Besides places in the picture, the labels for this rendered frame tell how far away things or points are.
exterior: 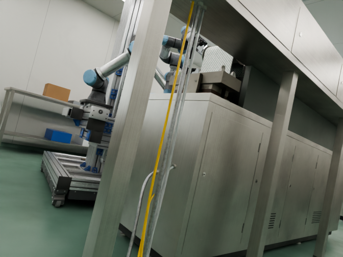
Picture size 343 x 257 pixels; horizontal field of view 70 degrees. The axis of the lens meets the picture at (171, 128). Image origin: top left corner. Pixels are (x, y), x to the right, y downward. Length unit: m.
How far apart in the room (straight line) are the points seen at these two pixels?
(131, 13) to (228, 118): 1.59
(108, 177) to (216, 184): 0.71
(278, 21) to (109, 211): 1.01
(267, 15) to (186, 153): 0.69
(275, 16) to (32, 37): 4.17
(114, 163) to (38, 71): 4.19
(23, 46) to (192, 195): 4.11
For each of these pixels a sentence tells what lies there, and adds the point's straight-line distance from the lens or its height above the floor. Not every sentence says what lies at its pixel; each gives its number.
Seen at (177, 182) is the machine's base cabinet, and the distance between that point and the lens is 1.21.
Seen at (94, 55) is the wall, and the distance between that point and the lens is 5.15.
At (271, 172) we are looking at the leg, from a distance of 1.37.
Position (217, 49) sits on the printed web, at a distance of 1.63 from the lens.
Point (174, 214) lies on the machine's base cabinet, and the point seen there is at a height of 0.31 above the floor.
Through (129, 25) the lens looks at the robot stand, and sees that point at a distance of 2.52.
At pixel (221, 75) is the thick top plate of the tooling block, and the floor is 1.01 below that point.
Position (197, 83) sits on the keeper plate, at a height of 0.96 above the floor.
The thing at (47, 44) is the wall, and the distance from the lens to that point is 4.90.
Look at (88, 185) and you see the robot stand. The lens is 2.01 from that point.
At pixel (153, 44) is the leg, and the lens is 0.74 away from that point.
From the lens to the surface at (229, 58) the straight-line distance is 1.54.
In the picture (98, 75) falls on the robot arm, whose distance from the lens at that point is 1.97.
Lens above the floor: 0.63
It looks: 3 degrees up
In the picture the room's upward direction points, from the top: 13 degrees clockwise
